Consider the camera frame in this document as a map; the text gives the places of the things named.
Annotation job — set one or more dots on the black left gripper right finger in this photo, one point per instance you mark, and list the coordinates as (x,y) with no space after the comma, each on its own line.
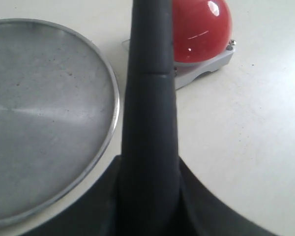
(206,215)

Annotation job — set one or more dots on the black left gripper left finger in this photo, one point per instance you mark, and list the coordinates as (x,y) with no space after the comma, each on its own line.
(93,214)

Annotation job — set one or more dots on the yellow black claw hammer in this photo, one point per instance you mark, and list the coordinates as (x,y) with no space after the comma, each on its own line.
(149,178)

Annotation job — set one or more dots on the red dome push button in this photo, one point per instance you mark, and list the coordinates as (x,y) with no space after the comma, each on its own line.
(182,39)

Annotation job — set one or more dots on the round metal plate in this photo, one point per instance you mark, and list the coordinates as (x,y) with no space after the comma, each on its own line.
(59,106)

